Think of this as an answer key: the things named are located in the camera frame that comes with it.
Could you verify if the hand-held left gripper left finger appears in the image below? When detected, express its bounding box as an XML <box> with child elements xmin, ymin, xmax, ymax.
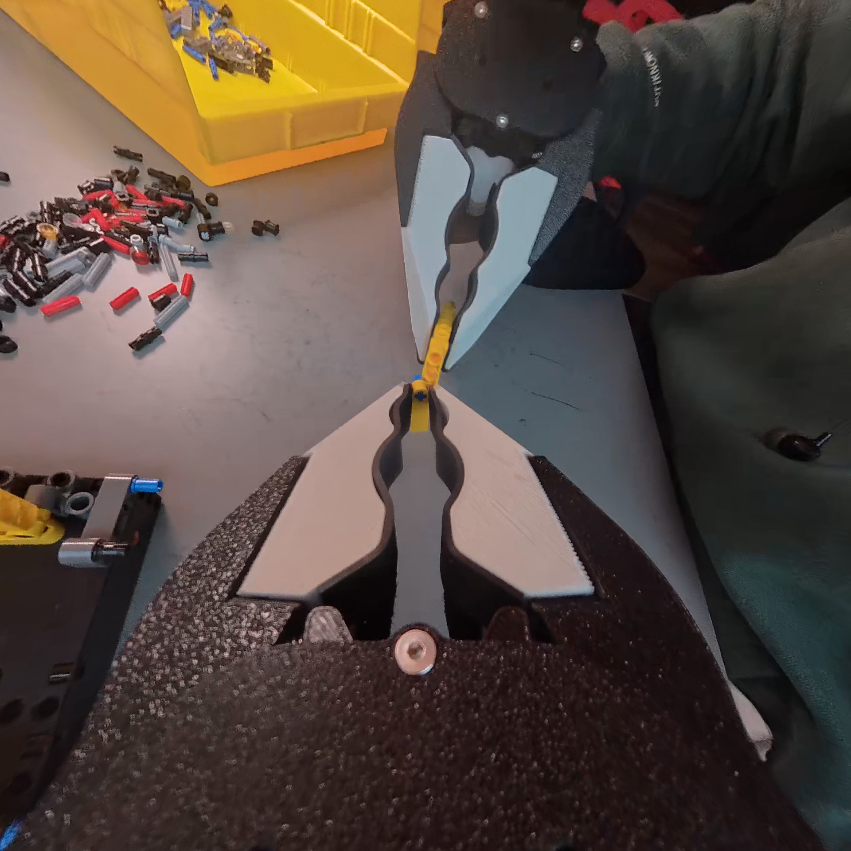
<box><xmin>236</xmin><ymin>384</ymin><xmax>409</xmax><ymax>642</ymax></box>

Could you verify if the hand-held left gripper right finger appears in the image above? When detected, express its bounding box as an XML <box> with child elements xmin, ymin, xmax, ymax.
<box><xmin>427</xmin><ymin>384</ymin><xmax>596</xmax><ymax>642</ymax></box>

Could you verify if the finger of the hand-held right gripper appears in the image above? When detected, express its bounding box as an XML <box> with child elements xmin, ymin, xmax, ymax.
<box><xmin>443</xmin><ymin>165</ymin><xmax>559</xmax><ymax>372</ymax></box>
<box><xmin>401</xmin><ymin>135</ymin><xmax>474</xmax><ymax>360</ymax></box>

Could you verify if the yellow lego curved panel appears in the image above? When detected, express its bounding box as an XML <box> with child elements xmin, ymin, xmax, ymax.
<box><xmin>422</xmin><ymin>301</ymin><xmax>460</xmax><ymax>385</ymax></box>

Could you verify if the small yellow lego connector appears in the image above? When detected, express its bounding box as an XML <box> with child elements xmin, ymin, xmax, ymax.
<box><xmin>409</xmin><ymin>375</ymin><xmax>435</xmax><ymax>435</ymax></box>

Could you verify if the heap of mixed lego parts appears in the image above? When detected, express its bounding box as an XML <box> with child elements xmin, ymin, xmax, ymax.
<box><xmin>158</xmin><ymin>0</ymin><xmax>275</xmax><ymax>85</ymax></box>

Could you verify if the black perforated base block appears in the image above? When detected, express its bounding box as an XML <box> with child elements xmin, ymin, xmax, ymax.
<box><xmin>0</xmin><ymin>475</ymin><xmax>164</xmax><ymax>820</ymax></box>

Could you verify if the yellow storage bin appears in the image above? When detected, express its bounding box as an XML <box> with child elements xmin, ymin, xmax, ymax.
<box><xmin>3</xmin><ymin>0</ymin><xmax>426</xmax><ymax>187</ymax></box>

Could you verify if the person's right forearm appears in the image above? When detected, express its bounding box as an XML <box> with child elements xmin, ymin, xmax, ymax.
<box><xmin>524</xmin><ymin>0</ymin><xmax>851</xmax><ymax>291</ymax></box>

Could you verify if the pile of lego pins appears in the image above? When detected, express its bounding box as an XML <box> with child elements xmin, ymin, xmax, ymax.
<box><xmin>0</xmin><ymin>144</ymin><xmax>281</xmax><ymax>355</ymax></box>

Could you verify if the red plastic basket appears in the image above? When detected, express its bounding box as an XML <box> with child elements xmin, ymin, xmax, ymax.
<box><xmin>582</xmin><ymin>0</ymin><xmax>686</xmax><ymax>35</ymax></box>

